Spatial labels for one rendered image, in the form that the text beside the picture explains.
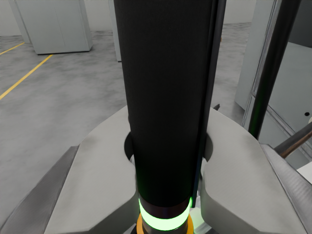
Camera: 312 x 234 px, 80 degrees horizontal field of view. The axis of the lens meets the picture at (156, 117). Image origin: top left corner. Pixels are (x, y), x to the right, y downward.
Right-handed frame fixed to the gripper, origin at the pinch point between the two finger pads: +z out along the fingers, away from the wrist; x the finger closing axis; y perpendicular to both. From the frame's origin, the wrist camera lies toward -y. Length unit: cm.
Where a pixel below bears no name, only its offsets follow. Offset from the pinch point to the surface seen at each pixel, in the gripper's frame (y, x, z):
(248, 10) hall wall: 88, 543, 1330
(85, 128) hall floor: 158, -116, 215
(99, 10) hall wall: 54, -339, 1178
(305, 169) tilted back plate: 31, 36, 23
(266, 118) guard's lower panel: 66, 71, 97
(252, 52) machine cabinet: 65, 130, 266
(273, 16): 7, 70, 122
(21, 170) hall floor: 158, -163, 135
